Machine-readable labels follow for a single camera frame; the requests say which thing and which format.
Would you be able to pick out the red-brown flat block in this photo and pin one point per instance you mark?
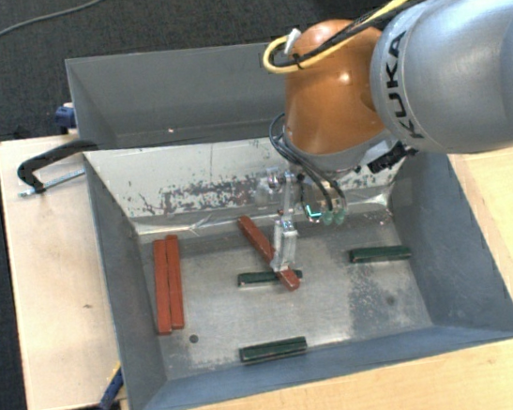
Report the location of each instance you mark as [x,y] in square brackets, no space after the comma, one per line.
[160,288]
[175,282]
[256,237]

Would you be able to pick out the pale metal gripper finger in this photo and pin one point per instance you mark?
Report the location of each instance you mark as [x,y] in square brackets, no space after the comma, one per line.
[291,246]
[278,250]

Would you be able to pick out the dark green flat block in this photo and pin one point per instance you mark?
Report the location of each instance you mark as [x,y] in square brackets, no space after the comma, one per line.
[273,349]
[379,253]
[255,278]

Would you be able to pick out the grey metal bin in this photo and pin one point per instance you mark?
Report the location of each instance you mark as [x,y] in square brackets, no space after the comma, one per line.
[263,317]

